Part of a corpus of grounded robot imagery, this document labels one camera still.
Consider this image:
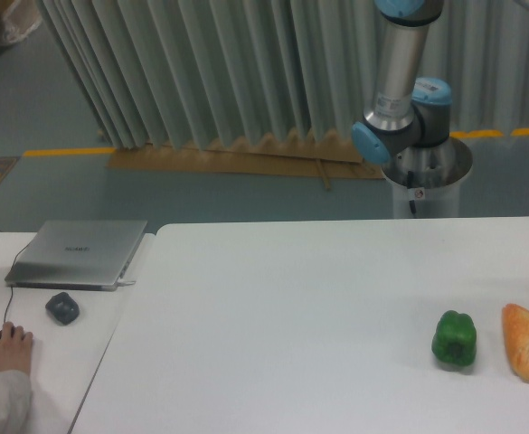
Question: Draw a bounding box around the black bell pepper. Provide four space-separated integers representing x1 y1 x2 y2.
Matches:
45 292 80 326

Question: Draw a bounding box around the silver closed laptop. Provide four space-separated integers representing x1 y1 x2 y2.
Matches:
5 220 147 290

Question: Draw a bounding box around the green bell pepper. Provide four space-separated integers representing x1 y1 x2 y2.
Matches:
431 310 477 367

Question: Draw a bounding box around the white sleeved forearm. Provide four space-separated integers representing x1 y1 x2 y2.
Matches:
0 370 32 433

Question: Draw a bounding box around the black mouse cable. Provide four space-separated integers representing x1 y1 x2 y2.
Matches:
0 229 43 326

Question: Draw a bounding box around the orange bread loaf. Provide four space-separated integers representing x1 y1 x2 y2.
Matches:
502 304 529 382

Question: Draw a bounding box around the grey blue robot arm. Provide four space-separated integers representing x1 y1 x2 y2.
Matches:
352 1 450 165

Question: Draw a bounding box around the person's hand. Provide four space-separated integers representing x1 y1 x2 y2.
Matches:
0 322 33 376

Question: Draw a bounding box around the pale green folding curtain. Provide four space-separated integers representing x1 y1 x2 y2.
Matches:
37 1 529 148

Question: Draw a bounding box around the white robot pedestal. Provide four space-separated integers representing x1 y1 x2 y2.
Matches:
382 137 473 219

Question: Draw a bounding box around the brown cardboard sheet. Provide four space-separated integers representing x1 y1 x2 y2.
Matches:
108 129 383 190

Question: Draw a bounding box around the white usb plug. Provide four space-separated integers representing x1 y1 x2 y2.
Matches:
116 279 136 288

